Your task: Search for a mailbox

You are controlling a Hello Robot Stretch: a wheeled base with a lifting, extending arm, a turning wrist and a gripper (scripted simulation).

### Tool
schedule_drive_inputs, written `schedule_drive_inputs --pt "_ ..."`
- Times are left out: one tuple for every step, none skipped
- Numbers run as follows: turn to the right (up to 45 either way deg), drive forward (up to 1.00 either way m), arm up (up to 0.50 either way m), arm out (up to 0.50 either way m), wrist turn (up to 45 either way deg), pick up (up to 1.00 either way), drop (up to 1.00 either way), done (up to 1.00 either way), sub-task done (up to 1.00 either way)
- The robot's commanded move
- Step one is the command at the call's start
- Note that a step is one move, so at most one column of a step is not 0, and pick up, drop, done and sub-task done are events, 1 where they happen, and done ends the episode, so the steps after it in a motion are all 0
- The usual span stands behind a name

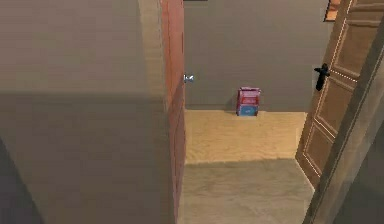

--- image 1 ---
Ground reddish brown room door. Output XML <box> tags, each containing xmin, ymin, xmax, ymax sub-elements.
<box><xmin>160</xmin><ymin>0</ymin><xmax>187</xmax><ymax>224</ymax></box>

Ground red and blue mailbox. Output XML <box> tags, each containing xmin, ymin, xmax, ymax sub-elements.
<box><xmin>235</xmin><ymin>86</ymin><xmax>262</xmax><ymax>117</ymax></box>

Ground orange framed wall picture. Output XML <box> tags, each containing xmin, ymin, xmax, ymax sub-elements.
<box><xmin>323</xmin><ymin>0</ymin><xmax>342</xmax><ymax>23</ymax></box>

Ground brown panelled room door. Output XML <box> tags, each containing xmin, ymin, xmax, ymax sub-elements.
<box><xmin>295</xmin><ymin>0</ymin><xmax>384</xmax><ymax>190</ymax></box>

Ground black door handle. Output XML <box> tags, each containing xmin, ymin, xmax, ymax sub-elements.
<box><xmin>313</xmin><ymin>63</ymin><xmax>331</xmax><ymax>92</ymax></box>

